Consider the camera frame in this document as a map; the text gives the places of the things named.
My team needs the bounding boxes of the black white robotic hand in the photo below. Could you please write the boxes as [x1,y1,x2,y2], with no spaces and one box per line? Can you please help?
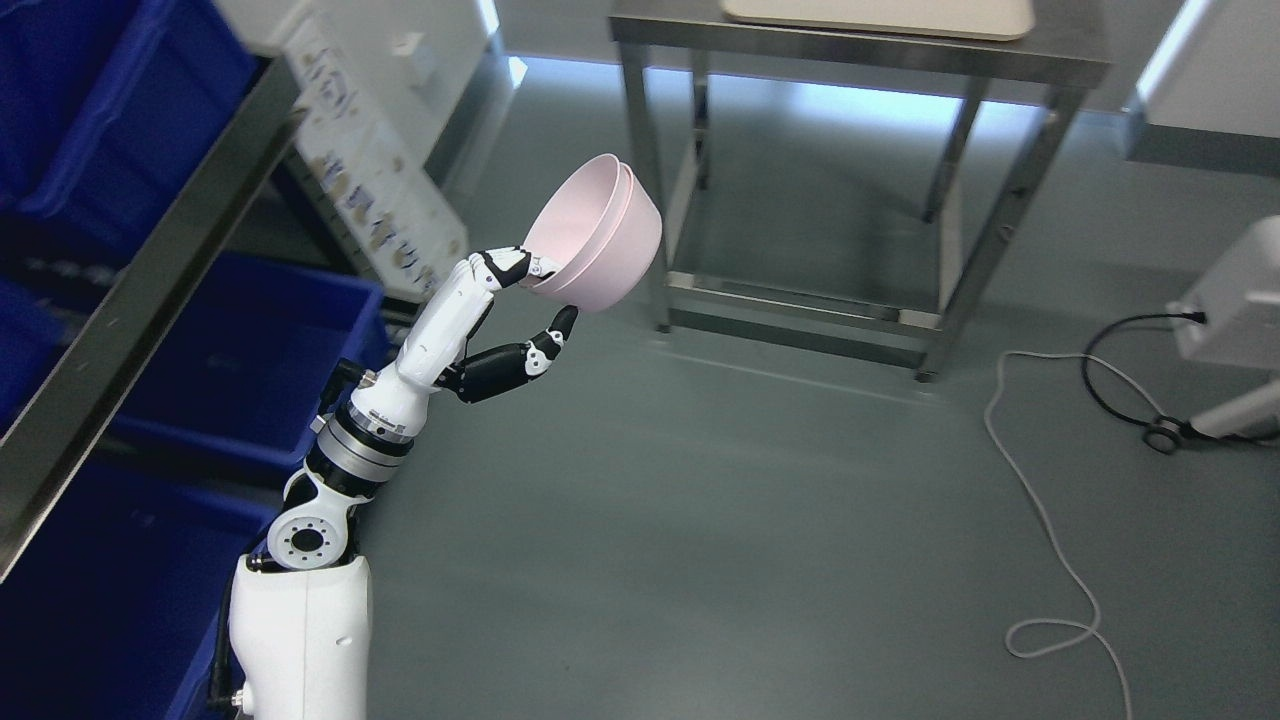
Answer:
[349,247,579,438]

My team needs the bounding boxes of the pink bowl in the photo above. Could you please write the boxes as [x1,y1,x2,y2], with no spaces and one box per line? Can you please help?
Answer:
[522,152,634,295]
[532,161,663,313]

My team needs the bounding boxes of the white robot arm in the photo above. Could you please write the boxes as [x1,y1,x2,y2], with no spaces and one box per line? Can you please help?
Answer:
[206,364,431,719]

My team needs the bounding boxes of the blue bin upper middle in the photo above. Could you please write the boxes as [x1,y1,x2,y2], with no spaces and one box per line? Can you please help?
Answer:
[110,252,388,482]

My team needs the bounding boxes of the metal shelf rack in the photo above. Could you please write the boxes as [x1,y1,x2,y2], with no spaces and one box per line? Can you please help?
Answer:
[1,56,303,578]

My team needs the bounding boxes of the white sign board blue letters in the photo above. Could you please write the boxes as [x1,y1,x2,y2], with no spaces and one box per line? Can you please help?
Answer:
[218,1,467,305]

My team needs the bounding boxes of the blue bin upper left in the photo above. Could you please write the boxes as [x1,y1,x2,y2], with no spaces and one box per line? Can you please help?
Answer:
[1,1,259,263]

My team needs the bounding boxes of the beige plastic tray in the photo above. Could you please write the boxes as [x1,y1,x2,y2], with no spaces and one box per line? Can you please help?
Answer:
[719,1,1037,42]

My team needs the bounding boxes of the stainless steel table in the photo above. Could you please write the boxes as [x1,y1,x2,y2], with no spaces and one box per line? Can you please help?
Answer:
[607,1,1110,383]

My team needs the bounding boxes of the white machine with warning label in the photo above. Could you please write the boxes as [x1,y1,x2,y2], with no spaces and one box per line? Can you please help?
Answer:
[1166,217,1279,372]

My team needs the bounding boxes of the white stand leg with caster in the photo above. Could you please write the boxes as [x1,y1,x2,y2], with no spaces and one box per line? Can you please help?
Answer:
[1142,379,1279,455]

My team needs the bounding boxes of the white wall socket left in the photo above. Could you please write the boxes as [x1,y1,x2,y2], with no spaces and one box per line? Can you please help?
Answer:
[390,32,442,94]

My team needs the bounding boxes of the black power cable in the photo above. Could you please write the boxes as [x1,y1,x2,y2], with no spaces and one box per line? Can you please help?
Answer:
[1082,313,1208,454]

